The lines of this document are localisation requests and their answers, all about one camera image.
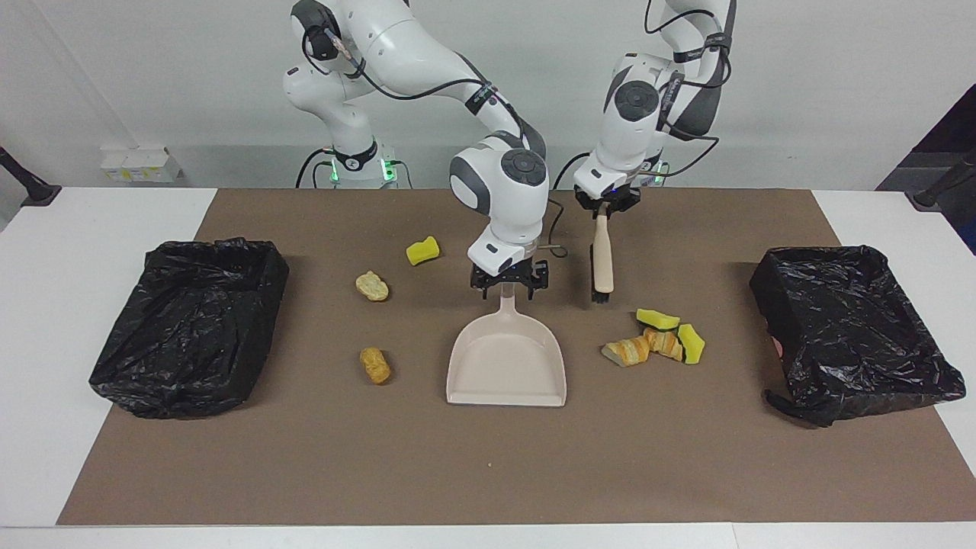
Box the beige hand brush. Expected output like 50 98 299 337
592 204 615 306

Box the beige plastic dustpan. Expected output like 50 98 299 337
446 286 568 407

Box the large striped croissant piece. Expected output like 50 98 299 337
601 335 653 368

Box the small flaky croissant piece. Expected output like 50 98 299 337
644 328 685 361

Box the yellow sponge with green pad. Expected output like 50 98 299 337
677 323 706 365

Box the black bag lined bin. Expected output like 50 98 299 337
750 245 967 428
89 238 291 419

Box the pale crumpled chip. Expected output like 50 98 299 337
355 271 390 302

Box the brown oval bread roll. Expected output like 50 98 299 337
359 348 392 385

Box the brown table mat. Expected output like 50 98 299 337
57 188 976 525

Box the black stand leg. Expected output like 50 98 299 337
907 149 976 210
0 145 62 207

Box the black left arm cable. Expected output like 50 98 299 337
644 0 734 180

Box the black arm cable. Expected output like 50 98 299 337
644 0 734 180
301 21 569 258

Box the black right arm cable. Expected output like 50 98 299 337
301 21 569 258

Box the white wall socket box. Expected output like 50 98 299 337
101 146 184 184

